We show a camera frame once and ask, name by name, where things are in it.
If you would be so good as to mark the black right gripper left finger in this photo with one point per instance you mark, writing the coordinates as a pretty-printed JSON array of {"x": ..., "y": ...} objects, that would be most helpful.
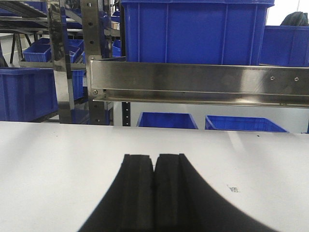
[{"x": 128, "y": 204}]

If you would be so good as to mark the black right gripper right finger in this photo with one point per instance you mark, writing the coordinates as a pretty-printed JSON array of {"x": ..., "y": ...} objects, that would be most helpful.
[{"x": 185, "y": 202}]

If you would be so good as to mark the blue floor bin left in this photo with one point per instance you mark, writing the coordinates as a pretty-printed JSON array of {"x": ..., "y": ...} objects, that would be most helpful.
[{"x": 166, "y": 120}]

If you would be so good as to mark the blue floor bin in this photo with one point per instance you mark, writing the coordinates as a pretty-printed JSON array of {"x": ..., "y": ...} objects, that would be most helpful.
[
  {"x": 166, "y": 120},
  {"x": 238, "y": 123}
]

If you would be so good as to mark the blue floor bin right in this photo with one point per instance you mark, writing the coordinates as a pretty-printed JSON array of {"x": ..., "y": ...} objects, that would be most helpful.
[{"x": 238, "y": 123}]

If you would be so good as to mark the blue bin lower left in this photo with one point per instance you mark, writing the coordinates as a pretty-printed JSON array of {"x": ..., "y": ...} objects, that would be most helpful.
[{"x": 26, "y": 94}]

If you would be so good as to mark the small blue bin background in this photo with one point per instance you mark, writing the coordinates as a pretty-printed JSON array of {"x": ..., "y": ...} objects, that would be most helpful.
[{"x": 38, "y": 53}]

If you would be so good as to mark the blue bin far right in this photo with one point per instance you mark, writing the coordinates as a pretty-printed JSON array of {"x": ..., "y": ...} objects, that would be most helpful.
[{"x": 285, "y": 46}]

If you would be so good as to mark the black jacket on chair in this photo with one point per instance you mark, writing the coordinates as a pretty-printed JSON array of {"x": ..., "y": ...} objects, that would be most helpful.
[{"x": 296, "y": 19}]

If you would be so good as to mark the steel flow rack frame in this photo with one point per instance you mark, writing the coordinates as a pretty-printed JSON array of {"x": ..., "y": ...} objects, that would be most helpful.
[{"x": 116, "y": 79}]

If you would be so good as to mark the large blue bin on rail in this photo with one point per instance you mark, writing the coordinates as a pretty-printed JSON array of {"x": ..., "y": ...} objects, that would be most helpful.
[{"x": 220, "y": 32}]

